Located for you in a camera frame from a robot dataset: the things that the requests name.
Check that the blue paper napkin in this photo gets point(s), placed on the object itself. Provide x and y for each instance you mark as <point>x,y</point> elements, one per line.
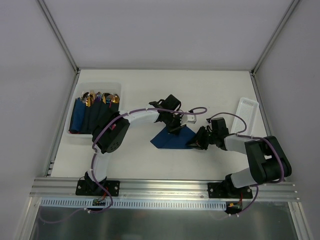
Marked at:
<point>172,141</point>

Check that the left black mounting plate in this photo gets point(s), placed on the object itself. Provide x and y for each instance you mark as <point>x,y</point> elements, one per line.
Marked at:
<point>112,186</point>

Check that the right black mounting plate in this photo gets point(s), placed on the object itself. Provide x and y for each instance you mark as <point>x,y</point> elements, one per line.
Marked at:
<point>222,190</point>

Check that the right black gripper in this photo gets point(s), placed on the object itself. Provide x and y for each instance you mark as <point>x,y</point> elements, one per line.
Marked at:
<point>202,136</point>

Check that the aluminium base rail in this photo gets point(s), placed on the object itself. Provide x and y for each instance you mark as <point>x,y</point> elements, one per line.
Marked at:
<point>160,189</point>

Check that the black mounting plate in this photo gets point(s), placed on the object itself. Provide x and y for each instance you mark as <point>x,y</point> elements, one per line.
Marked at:
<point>112,186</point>
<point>222,190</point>

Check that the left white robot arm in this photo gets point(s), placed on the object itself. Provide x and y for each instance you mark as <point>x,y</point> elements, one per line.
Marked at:
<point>112,127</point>

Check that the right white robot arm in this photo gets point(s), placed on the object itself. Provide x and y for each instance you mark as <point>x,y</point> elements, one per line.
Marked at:
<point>267,162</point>

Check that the white plastic bin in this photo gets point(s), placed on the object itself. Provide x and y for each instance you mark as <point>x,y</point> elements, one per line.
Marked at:
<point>110,87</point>

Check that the rolled napkin bundles with cutlery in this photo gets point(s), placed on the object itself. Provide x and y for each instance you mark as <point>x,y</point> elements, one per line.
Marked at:
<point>89,108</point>

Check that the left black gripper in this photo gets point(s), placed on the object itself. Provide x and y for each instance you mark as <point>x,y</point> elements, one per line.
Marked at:
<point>173,126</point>

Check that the white perforated utensil tray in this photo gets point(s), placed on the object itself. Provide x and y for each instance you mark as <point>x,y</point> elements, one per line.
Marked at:
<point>247,110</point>

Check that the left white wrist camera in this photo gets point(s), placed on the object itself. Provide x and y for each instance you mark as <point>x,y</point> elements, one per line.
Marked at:
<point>188,118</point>

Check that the white slotted cable duct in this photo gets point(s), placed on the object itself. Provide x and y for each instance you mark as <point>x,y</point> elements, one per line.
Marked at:
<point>148,204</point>

